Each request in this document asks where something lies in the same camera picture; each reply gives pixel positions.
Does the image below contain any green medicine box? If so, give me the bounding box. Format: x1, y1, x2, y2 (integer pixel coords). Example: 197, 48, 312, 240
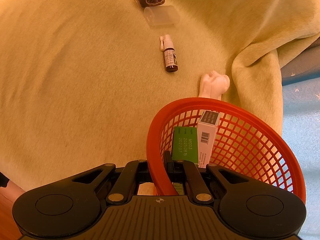
171, 126, 199, 165

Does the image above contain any white grey medicine box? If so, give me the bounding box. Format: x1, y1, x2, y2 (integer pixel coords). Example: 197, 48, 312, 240
197, 110, 220, 168

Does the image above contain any red plastic mesh basket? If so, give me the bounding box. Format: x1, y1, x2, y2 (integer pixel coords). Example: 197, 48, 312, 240
146, 98, 306, 201

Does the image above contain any brown spray bottle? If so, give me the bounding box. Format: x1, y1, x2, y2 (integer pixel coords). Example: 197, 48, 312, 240
159, 34, 178, 73

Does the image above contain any clear round plastic container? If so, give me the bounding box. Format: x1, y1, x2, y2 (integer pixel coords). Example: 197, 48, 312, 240
143, 5, 180, 27

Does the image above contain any yellow fleece blanket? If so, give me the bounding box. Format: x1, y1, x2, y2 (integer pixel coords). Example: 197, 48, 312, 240
1, 0, 319, 190

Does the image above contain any light blue bed sheet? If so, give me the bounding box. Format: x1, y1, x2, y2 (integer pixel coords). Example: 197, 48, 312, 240
281, 46, 319, 239

